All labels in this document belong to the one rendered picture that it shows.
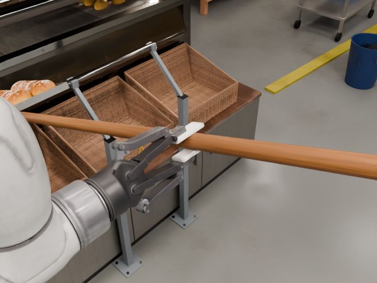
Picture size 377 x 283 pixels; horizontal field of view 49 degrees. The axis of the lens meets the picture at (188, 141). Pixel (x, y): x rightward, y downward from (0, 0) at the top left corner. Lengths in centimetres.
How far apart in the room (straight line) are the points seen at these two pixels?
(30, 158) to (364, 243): 256
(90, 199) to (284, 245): 219
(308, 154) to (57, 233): 34
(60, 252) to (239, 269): 204
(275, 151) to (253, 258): 204
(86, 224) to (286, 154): 29
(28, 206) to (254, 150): 32
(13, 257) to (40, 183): 10
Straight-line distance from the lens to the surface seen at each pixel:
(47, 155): 233
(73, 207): 59
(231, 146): 65
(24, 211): 48
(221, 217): 279
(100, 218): 60
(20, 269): 55
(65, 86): 171
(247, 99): 282
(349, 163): 54
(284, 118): 369
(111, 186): 62
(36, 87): 174
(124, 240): 236
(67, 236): 58
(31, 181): 47
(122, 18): 249
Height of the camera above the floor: 212
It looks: 39 degrees down
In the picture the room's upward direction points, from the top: straight up
